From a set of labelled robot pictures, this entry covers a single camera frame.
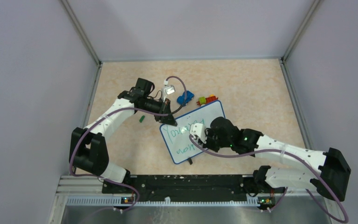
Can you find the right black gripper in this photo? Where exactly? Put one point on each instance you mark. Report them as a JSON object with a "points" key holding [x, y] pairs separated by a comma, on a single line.
{"points": [[208, 132]]}

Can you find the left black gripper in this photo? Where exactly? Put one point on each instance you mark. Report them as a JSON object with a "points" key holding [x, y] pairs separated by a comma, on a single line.
{"points": [[165, 108]]}

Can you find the blue-framed whiteboard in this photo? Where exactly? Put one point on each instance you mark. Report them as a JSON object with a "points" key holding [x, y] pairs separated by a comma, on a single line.
{"points": [[176, 138]]}

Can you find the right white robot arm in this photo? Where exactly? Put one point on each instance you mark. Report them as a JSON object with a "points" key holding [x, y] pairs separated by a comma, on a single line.
{"points": [[326, 172]]}

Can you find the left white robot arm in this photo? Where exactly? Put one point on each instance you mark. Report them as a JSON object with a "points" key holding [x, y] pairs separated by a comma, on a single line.
{"points": [[88, 147]]}

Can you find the blue toy car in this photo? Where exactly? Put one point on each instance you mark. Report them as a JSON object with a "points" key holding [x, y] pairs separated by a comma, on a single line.
{"points": [[185, 98]]}

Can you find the red yellow toy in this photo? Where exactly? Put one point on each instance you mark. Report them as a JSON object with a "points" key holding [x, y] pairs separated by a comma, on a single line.
{"points": [[206, 100]]}

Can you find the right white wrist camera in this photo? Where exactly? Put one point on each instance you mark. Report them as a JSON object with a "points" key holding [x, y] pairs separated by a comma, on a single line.
{"points": [[198, 133]]}

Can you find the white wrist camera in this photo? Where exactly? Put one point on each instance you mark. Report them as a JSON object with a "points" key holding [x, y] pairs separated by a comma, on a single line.
{"points": [[167, 89], [198, 133]]}

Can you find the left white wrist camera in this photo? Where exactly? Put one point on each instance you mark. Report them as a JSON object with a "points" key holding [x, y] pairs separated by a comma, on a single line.
{"points": [[167, 89]]}

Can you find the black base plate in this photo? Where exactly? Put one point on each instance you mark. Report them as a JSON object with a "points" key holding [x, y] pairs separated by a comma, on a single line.
{"points": [[235, 183]]}

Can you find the aluminium frame rail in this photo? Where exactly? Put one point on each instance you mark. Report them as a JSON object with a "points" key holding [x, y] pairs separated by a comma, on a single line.
{"points": [[89, 200]]}

